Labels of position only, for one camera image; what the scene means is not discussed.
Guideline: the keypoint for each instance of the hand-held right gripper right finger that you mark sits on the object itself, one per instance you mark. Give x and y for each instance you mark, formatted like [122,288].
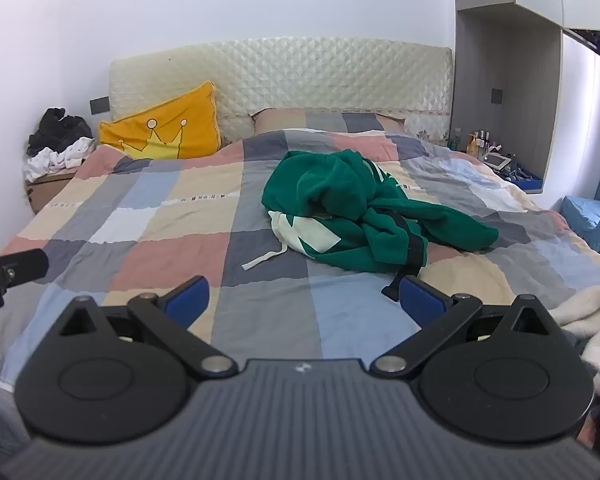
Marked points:
[422,302]

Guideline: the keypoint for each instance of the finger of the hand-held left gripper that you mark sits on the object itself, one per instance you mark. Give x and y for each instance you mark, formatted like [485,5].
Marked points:
[20,266]

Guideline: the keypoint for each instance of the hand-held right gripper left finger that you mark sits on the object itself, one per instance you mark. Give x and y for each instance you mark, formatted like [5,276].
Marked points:
[187,302]

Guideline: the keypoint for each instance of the green hoodie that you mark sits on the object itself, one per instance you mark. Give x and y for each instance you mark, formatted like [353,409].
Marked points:
[345,180]

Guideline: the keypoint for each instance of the white clothes pile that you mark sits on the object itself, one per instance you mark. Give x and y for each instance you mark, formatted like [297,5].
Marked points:
[65,157]

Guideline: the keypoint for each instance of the black clothes pile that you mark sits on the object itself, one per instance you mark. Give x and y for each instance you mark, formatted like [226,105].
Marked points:
[60,127]

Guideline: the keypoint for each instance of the patchwork quilt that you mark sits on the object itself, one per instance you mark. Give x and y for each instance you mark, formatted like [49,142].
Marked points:
[180,240]

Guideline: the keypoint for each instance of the brown nightstand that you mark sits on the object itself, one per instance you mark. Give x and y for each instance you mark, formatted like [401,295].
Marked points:
[45,192]

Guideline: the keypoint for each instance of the blue tray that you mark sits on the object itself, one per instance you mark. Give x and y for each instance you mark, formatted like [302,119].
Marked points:
[527,182]

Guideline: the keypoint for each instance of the white tablet device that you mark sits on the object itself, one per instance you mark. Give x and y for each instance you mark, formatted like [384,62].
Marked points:
[497,161]

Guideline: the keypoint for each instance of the row of small bottles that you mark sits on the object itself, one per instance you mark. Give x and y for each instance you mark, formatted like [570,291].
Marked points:
[475,144]

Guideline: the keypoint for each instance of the floral white pillow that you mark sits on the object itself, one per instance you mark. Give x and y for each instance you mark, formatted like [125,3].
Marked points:
[427,130]

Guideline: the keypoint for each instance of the blue covered stool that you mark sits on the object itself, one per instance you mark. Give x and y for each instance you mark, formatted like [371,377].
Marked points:
[582,217]

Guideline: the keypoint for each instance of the yellow crown pillow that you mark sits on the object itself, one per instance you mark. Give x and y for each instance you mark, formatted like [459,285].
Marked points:
[195,110]

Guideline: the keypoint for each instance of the patchwork pillow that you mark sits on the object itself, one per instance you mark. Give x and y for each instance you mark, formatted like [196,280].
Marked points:
[325,120]

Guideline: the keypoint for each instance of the cream quilted headboard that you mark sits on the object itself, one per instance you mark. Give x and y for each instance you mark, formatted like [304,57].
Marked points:
[305,75]

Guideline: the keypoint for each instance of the dark wall outlet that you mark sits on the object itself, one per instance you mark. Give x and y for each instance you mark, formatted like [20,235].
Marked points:
[496,96]
[99,105]

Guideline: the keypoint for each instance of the grey wall cabinet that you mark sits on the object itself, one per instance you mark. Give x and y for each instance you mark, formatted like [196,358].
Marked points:
[485,50]

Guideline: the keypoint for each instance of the clothes hanging rail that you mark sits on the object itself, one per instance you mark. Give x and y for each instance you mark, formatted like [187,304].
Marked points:
[595,42]

